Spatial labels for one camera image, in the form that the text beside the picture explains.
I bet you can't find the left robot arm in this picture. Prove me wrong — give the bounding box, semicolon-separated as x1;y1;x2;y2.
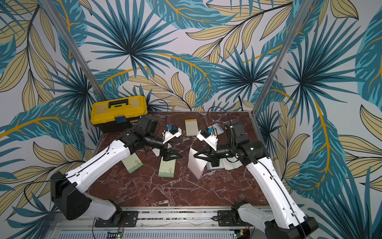
50;115;183;226

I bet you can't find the aluminium front rail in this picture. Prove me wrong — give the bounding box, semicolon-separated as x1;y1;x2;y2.
44;206;274;239

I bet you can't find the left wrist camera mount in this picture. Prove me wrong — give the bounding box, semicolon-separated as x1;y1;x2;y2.
163;124;182;143

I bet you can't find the green house lucky day pad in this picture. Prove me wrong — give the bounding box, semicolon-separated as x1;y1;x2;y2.
121;153;143;174

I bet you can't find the yellow top memo pad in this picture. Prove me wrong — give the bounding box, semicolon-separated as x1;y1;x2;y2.
185;119;199;136

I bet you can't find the yellow black toolbox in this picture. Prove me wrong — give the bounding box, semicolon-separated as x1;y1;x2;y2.
90;95;147;133

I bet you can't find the torn lucky day cover page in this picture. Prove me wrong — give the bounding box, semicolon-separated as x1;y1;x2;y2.
152;148;160;157

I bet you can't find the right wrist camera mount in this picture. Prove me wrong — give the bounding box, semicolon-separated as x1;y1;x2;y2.
197;127;218;151

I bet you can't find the green red lucky memo pad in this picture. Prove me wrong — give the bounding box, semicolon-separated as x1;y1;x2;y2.
158;158;176;178

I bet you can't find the purple flower lucky day pad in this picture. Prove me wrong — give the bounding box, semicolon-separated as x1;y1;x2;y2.
188;148;208;180

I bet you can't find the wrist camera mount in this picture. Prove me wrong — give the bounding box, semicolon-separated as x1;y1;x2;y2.
197;127;218;151
163;124;182;143

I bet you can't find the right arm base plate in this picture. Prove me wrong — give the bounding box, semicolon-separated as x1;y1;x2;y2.
212;210;253;227

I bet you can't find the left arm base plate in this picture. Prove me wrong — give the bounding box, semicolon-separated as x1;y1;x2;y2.
95;211;138;228

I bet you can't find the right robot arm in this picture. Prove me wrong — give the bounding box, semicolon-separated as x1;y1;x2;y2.
194;121;319;239

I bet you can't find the red apple memo pad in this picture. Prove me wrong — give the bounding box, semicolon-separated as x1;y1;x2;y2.
212;123;224;135

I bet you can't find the torn white page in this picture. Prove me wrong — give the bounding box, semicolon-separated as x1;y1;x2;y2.
222;159;243;170

